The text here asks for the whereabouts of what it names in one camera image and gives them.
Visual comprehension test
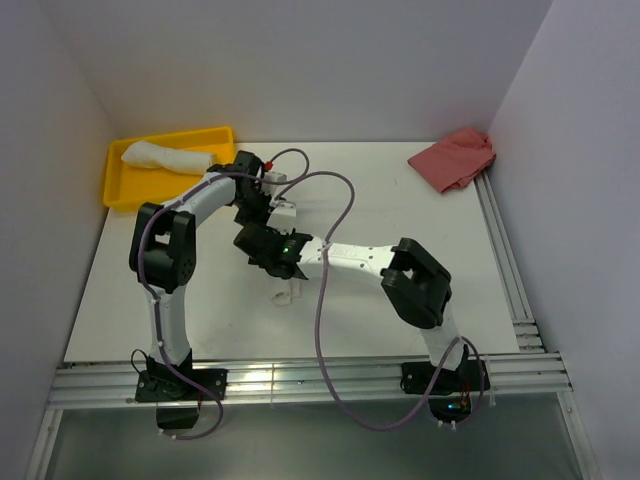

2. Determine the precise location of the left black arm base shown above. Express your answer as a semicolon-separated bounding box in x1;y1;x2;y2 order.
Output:
130;349;228;441

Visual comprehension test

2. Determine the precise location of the aluminium right side rail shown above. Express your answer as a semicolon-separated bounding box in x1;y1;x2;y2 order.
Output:
474;173;546;354

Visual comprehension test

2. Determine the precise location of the white printed t-shirt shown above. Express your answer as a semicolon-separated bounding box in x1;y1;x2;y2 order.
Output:
268;278;302;306

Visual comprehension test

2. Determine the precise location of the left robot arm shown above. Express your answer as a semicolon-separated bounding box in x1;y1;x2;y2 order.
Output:
129;151;287;399

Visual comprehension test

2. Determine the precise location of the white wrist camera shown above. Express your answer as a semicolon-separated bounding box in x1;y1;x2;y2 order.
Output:
264;171;287;182
266;199;297;235

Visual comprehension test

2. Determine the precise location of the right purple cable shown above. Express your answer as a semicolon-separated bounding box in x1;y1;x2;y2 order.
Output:
269;170;486;433

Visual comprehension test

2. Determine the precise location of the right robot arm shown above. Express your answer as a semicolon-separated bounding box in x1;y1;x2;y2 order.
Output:
234;223;468;390

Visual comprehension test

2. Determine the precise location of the rolled white t-shirt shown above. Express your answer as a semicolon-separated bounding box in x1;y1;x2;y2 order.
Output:
121;140;216;175

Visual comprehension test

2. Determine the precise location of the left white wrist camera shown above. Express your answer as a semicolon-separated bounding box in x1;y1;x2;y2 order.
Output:
264;171;287;182

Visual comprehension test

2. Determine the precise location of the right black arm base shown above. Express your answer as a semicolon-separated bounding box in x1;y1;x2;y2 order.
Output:
400;360;491;427

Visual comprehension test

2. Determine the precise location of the purple cable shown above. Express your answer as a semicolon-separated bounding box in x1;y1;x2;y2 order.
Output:
269;170;486;433
137;148;312;441

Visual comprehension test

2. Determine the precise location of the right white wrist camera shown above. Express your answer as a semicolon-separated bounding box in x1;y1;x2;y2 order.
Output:
266;199;297;235

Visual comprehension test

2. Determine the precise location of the aluminium front rail frame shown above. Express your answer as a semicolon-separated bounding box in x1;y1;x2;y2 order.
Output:
27;352;601;479

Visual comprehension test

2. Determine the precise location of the pink folded t-shirt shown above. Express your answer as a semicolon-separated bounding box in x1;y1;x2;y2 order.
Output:
407;128;497;194

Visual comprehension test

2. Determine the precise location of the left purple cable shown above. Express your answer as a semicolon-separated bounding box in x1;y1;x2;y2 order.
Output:
137;148;312;441

